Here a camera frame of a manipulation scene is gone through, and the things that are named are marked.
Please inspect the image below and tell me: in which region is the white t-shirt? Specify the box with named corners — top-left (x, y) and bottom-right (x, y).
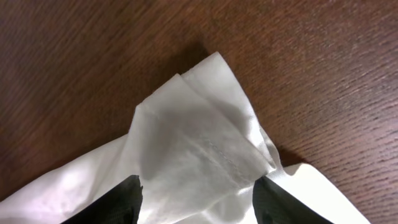
top-left (1, 53), bottom-right (367, 224)

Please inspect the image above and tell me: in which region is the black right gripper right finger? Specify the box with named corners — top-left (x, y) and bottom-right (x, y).
top-left (252, 177), bottom-right (331, 224)

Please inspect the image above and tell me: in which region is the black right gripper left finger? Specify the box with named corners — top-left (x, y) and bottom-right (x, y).
top-left (62, 175), bottom-right (143, 224)

